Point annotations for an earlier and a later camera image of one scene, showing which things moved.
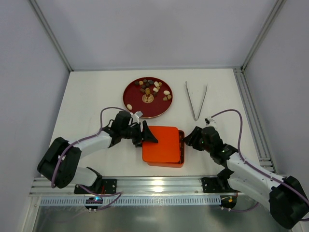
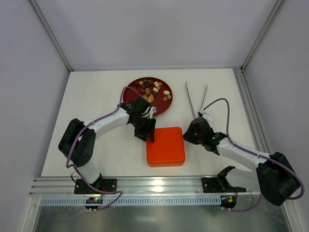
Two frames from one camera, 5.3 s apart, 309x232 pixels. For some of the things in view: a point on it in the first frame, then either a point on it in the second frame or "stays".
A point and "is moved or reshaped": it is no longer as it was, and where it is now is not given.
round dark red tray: (152, 96) stays
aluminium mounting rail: (137, 186) stays
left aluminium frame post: (37, 10) stays
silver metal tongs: (190, 103) stays
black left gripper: (140, 134) -> (145, 130)
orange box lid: (167, 150) is moved or reshaped
